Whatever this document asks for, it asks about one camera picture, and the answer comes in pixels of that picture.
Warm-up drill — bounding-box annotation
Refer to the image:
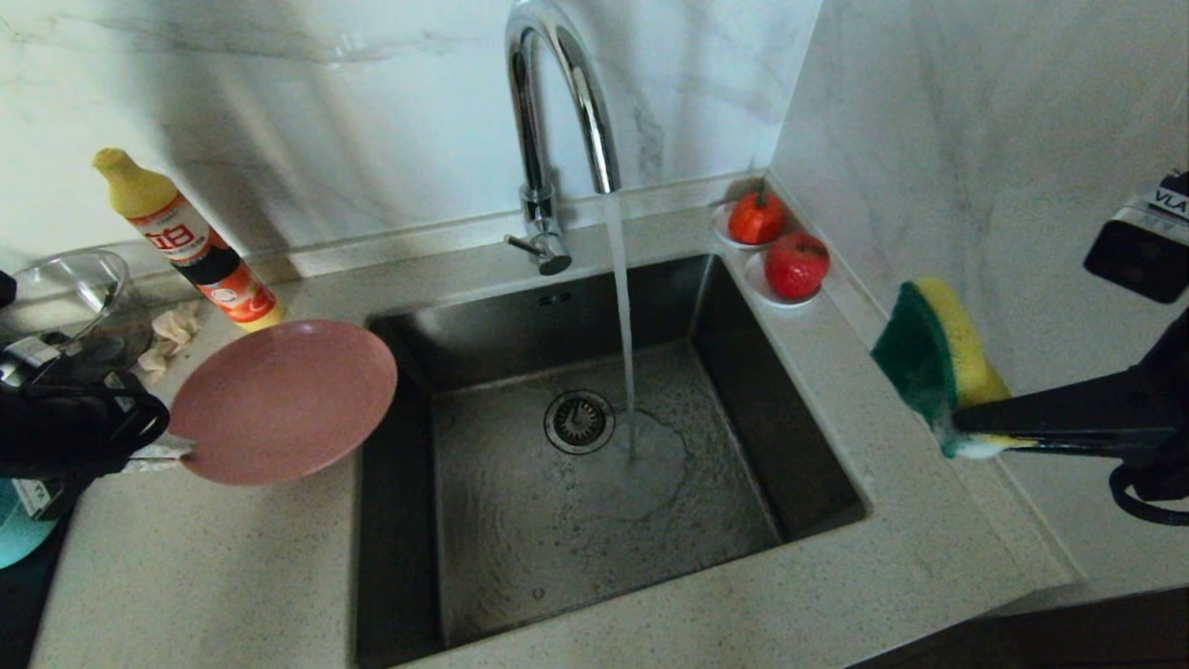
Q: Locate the crumpled beige tissue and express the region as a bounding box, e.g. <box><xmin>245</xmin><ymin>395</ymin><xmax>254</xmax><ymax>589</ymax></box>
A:
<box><xmin>137</xmin><ymin>302</ymin><xmax>202</xmax><ymax>385</ymax></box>

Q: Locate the pink plate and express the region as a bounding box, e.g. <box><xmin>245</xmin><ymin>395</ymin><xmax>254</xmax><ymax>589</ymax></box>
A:
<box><xmin>169</xmin><ymin>320</ymin><xmax>399</xmax><ymax>487</ymax></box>

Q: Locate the round metal drain strainer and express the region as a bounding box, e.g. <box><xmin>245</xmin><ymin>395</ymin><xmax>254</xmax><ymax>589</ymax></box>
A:
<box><xmin>543</xmin><ymin>387</ymin><xmax>616</xmax><ymax>455</ymax></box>

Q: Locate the clear glass bowl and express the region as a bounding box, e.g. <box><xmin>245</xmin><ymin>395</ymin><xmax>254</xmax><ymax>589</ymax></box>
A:
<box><xmin>0</xmin><ymin>249</ymin><xmax>155</xmax><ymax>384</ymax></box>

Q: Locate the chrome gooseneck faucet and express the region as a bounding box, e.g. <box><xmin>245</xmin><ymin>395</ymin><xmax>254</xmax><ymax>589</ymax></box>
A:
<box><xmin>504</xmin><ymin>0</ymin><xmax>621</xmax><ymax>276</ymax></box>

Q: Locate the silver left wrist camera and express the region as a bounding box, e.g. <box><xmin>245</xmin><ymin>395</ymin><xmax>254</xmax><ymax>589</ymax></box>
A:
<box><xmin>0</xmin><ymin>336</ymin><xmax>64</xmax><ymax>387</ymax></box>

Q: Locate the teal bowl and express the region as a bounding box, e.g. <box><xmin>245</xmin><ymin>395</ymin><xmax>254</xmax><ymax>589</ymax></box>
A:
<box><xmin>0</xmin><ymin>479</ymin><xmax>62</xmax><ymax>570</ymax></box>

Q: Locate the yellow green sponge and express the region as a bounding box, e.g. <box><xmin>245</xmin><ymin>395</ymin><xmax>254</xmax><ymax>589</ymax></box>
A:
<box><xmin>871</xmin><ymin>277</ymin><xmax>1034</xmax><ymax>461</ymax></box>

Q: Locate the clear running water stream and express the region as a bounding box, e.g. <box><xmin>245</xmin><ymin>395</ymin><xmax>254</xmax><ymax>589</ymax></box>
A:
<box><xmin>604</xmin><ymin>193</ymin><xmax>642</xmax><ymax>461</ymax></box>

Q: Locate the red apple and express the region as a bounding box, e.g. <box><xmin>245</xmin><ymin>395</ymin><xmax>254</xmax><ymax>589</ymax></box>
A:
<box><xmin>764</xmin><ymin>231</ymin><xmax>830</xmax><ymax>300</ymax></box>

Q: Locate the yellow capped dish soap bottle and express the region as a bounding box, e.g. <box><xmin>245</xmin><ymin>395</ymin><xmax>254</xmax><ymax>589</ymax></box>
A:
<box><xmin>93</xmin><ymin>149</ymin><xmax>286</xmax><ymax>334</ymax></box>

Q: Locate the stainless steel sink basin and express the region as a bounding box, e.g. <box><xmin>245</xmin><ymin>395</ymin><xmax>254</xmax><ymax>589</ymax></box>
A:
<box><xmin>351</xmin><ymin>253</ymin><xmax>869</xmax><ymax>669</ymax></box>

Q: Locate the black stove top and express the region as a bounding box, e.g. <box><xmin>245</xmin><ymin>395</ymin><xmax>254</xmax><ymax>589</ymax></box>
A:
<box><xmin>0</xmin><ymin>483</ymin><xmax>89</xmax><ymax>669</ymax></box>

